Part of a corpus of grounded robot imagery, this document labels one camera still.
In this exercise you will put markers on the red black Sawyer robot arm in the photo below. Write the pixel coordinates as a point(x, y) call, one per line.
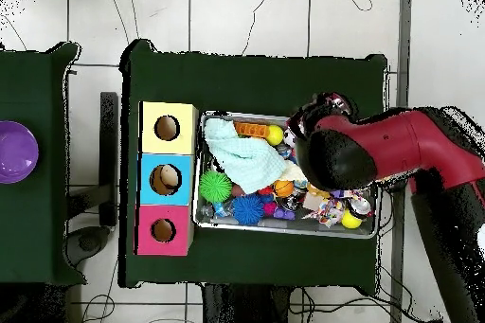
point(379, 141)

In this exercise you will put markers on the wooden box with three holes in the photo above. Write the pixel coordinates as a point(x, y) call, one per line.
point(149, 147)

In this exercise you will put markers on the mint green waffle cloth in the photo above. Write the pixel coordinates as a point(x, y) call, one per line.
point(246, 160)

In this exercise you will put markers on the orange plastic brick toy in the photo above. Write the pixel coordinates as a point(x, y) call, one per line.
point(250, 129)

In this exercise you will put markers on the green spiky rubber ball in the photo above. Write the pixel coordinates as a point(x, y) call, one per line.
point(215, 186)

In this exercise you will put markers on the yellow plastic ball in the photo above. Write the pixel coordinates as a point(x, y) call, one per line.
point(350, 220)
point(274, 135)

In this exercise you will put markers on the blue spiky rubber ball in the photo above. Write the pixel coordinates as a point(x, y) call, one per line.
point(248, 208)

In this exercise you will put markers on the small orange basketball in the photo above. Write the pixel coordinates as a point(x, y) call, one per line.
point(283, 188)

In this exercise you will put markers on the cream waffle cloth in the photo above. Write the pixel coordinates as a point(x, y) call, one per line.
point(293, 173)

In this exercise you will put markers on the dark green tablecloth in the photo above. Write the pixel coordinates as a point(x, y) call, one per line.
point(30, 224)
point(246, 84)

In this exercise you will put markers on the brown plush monkey toy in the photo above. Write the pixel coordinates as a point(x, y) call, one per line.
point(316, 191)

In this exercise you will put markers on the black upright panel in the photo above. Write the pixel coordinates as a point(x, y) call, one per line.
point(109, 148)

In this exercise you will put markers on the dark grey round base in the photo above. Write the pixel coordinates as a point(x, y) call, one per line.
point(89, 243)

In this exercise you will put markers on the grey metal bar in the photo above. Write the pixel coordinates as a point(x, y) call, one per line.
point(404, 35)

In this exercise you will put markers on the purple plastic bowl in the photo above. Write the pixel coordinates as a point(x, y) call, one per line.
point(17, 152)

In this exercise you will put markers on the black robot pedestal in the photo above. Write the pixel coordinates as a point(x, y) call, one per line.
point(242, 308)

